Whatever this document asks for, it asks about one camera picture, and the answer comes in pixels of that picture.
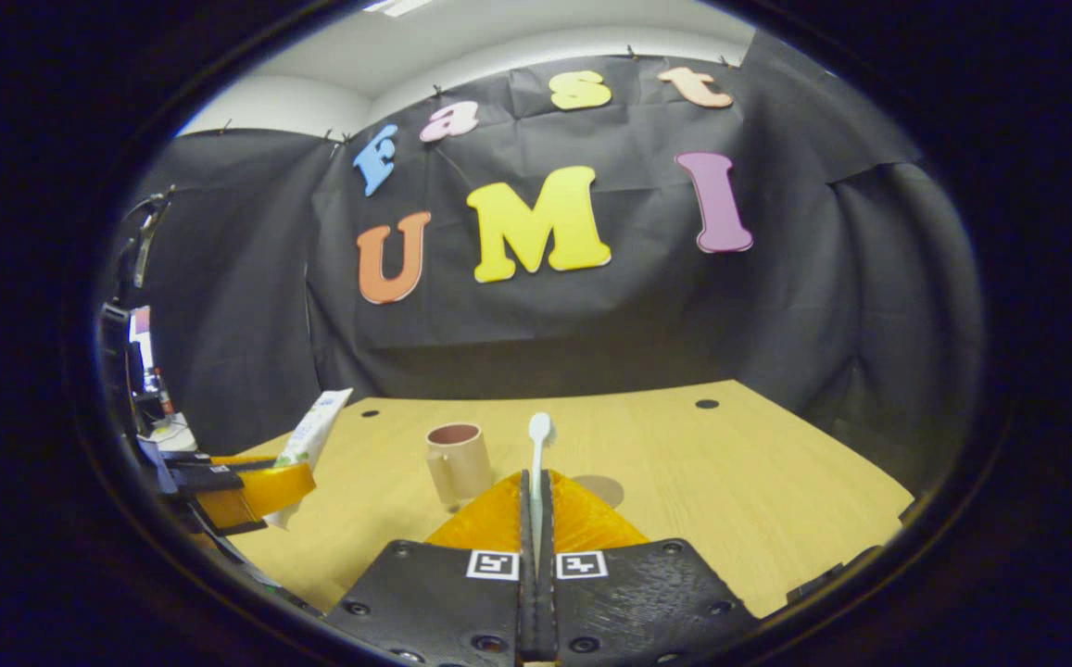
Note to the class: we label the white toothbrush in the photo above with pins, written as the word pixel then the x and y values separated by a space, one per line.
pixel 538 463

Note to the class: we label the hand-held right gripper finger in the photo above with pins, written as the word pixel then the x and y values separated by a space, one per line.
pixel 526 616
pixel 547 616

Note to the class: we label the ceiling light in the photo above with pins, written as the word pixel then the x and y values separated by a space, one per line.
pixel 397 6

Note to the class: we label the computer monitor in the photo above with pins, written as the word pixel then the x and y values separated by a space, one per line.
pixel 143 347

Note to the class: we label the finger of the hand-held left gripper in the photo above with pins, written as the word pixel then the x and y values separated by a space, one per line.
pixel 193 458
pixel 258 491

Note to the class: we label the white green toothpaste tube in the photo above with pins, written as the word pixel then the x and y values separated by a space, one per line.
pixel 318 426

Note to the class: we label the small red bottle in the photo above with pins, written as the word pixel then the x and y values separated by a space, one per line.
pixel 166 398

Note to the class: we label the white side table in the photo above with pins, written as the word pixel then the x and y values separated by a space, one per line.
pixel 174 434

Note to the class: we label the beige cup with red inside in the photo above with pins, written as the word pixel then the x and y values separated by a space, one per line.
pixel 461 468

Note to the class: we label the wooden desktop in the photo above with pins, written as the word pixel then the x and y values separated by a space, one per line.
pixel 730 482

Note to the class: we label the black backdrop cloth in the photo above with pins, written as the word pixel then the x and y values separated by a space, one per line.
pixel 637 306

